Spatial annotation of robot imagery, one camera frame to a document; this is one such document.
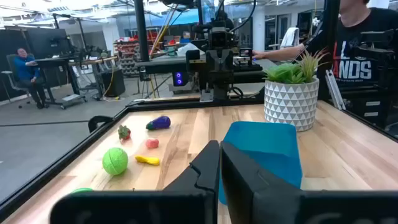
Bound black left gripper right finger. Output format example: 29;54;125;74
220;141;398;224

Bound black computer case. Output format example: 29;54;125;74
101;68;126;98

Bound black drawer cabinet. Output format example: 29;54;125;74
341;88;398;138

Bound grey office chair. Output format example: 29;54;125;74
1;53;32;110

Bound green textured ball toy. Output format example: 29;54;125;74
102;147;129;176

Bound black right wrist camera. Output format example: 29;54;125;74
210;27;233;50

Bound blue plastic tupperware container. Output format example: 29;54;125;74
217;121;303;205

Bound black partition panels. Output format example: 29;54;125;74
0;27;72;102

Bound person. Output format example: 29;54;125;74
13;47;48;110
252;0;398;91

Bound purple eggplant toy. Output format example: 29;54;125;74
146;115;172;131

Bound small yellow toy vegetable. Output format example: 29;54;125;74
134;155;161;166

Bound black frame bracket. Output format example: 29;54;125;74
88;115;115;134

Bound black box with blue lights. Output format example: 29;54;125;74
172;71;190;87

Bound grey desk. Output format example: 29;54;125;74
136;55;279;84

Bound white towel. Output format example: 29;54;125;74
279;27;300;50

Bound black standing desk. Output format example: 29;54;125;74
34;55;88;110

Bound shelf with red bins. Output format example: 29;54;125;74
113;37;141;78

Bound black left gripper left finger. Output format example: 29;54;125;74
49;140;220;224

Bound red strawberry toy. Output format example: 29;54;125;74
117;124;132;141

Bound silver aluminium extrusion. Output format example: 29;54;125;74
325;69;346;111

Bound succulent in white patterned pot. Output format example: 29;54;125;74
262;48;331;132

